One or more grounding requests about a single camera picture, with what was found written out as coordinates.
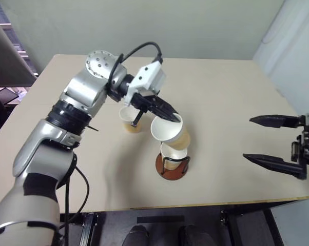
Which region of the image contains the black tape strip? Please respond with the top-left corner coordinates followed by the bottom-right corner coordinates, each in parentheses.
top-left (137, 215), bottom-right (185, 225)

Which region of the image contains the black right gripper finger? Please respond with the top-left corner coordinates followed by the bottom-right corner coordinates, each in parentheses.
top-left (249, 114), bottom-right (306, 129)
top-left (242, 153), bottom-right (308, 180)

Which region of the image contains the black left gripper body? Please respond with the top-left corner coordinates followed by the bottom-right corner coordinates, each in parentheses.
top-left (130, 92), bottom-right (167, 127)

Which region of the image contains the wire cup holder brown base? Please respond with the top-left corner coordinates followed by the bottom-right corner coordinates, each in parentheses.
top-left (154, 152), bottom-right (191, 181)

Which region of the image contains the black table frame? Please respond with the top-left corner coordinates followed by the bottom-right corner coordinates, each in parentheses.
top-left (59, 201), bottom-right (285, 246)

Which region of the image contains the grey slanted panel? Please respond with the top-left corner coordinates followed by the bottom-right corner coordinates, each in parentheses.
top-left (0, 12), bottom-right (40, 88)

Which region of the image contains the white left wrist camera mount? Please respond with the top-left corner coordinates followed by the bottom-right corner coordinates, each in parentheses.
top-left (123, 60), bottom-right (167, 107)

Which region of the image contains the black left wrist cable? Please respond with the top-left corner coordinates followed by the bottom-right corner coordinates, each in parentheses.
top-left (107, 42), bottom-right (163, 90)

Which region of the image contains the white paper cup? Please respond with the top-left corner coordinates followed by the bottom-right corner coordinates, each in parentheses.
top-left (118, 105), bottom-right (143, 134)
top-left (160, 142), bottom-right (188, 170)
top-left (150, 113), bottom-right (191, 151)

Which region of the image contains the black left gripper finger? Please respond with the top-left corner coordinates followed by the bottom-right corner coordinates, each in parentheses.
top-left (156, 96), bottom-right (181, 116)
top-left (150, 108), bottom-right (182, 122)

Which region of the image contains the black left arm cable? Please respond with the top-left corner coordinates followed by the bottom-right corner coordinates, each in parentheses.
top-left (58, 163), bottom-right (91, 231)

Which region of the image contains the dark rounded shape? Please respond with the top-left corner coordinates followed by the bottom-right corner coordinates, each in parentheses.
top-left (122, 224), bottom-right (154, 246)

